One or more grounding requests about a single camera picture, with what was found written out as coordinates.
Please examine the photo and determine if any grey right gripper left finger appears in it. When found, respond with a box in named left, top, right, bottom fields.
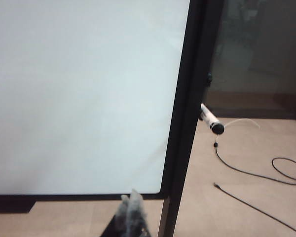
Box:
left=114, top=194, right=132, bottom=237

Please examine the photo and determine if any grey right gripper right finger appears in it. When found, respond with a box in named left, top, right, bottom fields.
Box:
left=128, top=188, right=151, bottom=237

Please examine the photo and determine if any white marker pen black cap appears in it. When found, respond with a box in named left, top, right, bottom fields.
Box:
left=199, top=103, right=224, bottom=135

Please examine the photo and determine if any dark glass partition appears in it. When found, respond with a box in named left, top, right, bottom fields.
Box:
left=207, top=0, right=296, bottom=120

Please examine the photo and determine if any black cable with connector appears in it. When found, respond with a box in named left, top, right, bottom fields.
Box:
left=213, top=141, right=296, bottom=186

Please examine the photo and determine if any white board with black frame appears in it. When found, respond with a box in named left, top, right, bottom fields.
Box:
left=0, top=0, right=206, bottom=214

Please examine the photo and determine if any white cable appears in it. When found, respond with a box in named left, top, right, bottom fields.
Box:
left=216, top=118, right=261, bottom=143

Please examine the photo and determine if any black stand post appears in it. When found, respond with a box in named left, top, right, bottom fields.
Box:
left=157, top=0, right=225, bottom=237

